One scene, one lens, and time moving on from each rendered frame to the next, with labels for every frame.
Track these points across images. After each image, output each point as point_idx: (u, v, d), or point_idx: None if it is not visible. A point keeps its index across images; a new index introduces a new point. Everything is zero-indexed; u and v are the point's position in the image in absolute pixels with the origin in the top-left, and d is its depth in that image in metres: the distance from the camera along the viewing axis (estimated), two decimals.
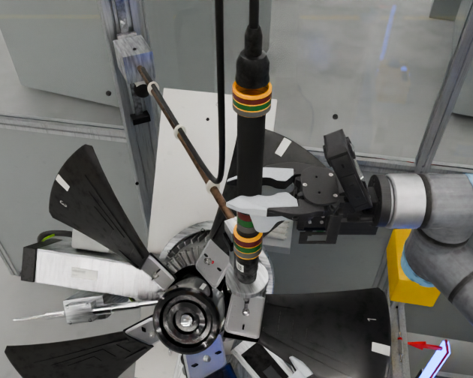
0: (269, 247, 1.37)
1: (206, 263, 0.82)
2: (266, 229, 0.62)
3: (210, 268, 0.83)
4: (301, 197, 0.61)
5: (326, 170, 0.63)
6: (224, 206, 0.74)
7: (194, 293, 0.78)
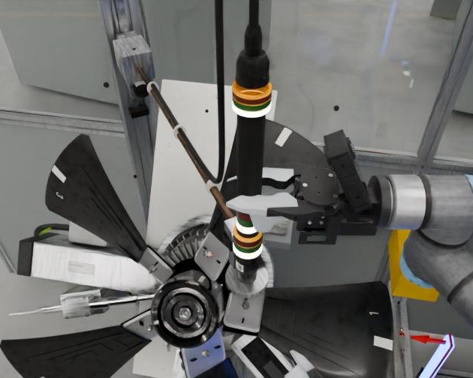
0: (269, 243, 1.36)
1: (205, 256, 0.81)
2: (266, 229, 0.62)
3: (209, 262, 0.82)
4: (301, 197, 0.61)
5: (326, 171, 0.63)
6: (224, 206, 0.74)
7: (193, 286, 0.76)
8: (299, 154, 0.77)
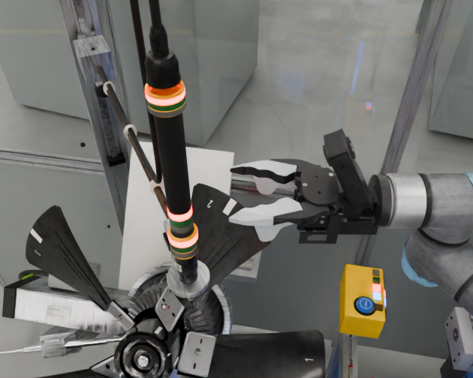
0: (236, 277, 1.48)
1: (162, 308, 0.93)
2: (271, 237, 0.61)
3: (167, 313, 0.94)
4: (301, 197, 0.61)
5: (326, 170, 0.63)
6: (164, 206, 0.74)
7: (149, 337, 0.88)
8: None
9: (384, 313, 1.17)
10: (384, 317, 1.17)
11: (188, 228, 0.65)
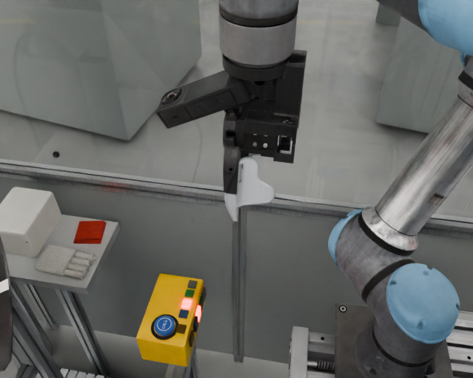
0: (65, 287, 1.25)
1: None
2: (267, 191, 0.54)
3: None
4: None
5: None
6: None
7: None
8: None
9: (194, 336, 0.94)
10: (193, 340, 0.94)
11: None
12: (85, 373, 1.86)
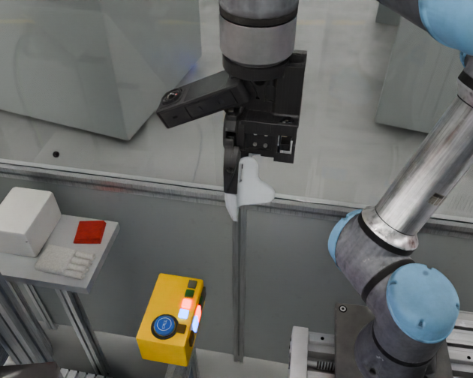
0: (65, 287, 1.25)
1: None
2: (267, 191, 0.54)
3: None
4: None
5: None
6: None
7: None
8: None
9: (194, 336, 0.94)
10: (193, 340, 0.94)
11: None
12: (85, 373, 1.86)
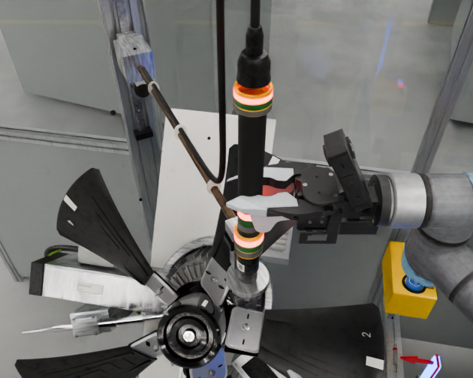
0: (268, 259, 1.41)
1: (243, 327, 0.86)
2: (266, 229, 0.62)
3: (239, 329, 0.87)
4: (301, 197, 0.61)
5: (326, 170, 0.63)
6: (224, 206, 0.74)
7: (217, 339, 0.81)
8: None
9: None
10: None
11: None
12: None
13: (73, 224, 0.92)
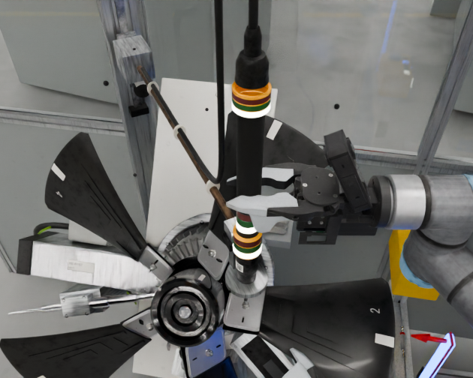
0: (269, 241, 1.35)
1: (242, 304, 0.81)
2: (266, 229, 0.62)
3: (238, 307, 0.81)
4: (301, 197, 0.61)
5: (326, 171, 0.63)
6: (224, 206, 0.74)
7: (215, 315, 0.76)
8: (375, 366, 0.76)
9: None
10: None
11: None
12: None
13: (61, 196, 0.87)
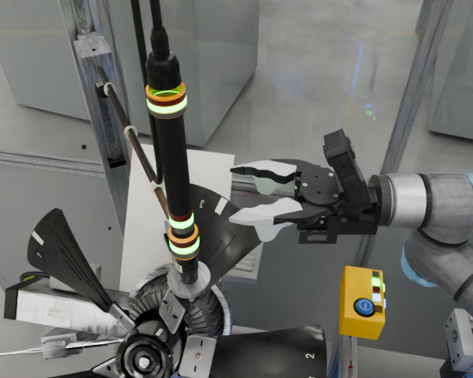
0: (237, 278, 1.49)
1: (200, 352, 0.95)
2: (271, 237, 0.61)
3: (192, 357, 0.95)
4: (301, 197, 0.61)
5: (326, 170, 0.63)
6: (165, 207, 0.75)
7: (169, 365, 0.89)
8: None
9: (384, 315, 1.18)
10: None
11: (189, 229, 0.65)
12: None
13: (41, 256, 1.00)
